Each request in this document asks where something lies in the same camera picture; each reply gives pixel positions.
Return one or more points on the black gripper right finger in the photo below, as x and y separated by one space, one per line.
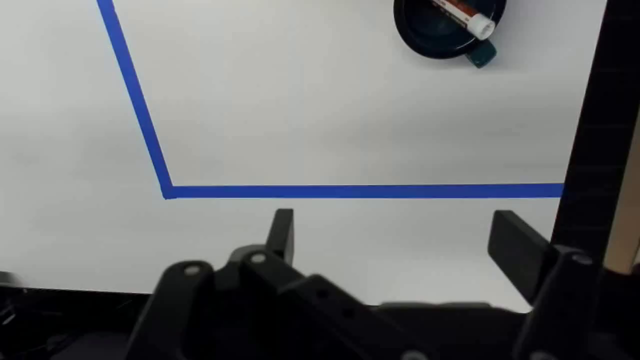
579 311

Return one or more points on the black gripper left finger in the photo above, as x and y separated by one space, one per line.
256 306

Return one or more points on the orange and white marker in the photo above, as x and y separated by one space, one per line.
471 19

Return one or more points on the dark teal cup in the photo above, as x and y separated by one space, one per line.
430 32

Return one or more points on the blue tape line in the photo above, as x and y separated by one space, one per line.
168 190

